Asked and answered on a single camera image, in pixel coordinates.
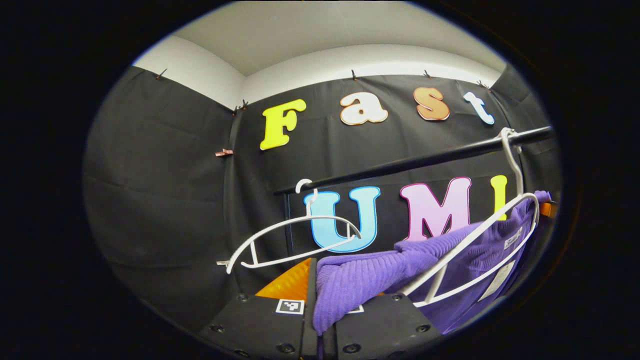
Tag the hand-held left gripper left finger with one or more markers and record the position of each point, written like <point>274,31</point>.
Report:
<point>260,325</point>

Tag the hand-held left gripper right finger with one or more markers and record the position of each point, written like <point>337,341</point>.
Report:
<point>380,330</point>

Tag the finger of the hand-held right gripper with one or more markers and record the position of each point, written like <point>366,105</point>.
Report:
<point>548,209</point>

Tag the purple knit jacket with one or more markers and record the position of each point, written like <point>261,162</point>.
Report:
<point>360,280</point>

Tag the white hanger with jacket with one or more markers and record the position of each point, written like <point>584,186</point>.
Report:
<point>511,161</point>

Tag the empty white clothes hanger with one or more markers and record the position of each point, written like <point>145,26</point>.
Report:
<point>310,217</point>

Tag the black clothes rack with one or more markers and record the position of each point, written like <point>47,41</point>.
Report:
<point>425,159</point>

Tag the black backdrop cloth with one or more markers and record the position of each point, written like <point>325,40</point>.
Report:
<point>165,200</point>

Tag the small reddish cloth clip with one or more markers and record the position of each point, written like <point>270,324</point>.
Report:
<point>224,152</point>

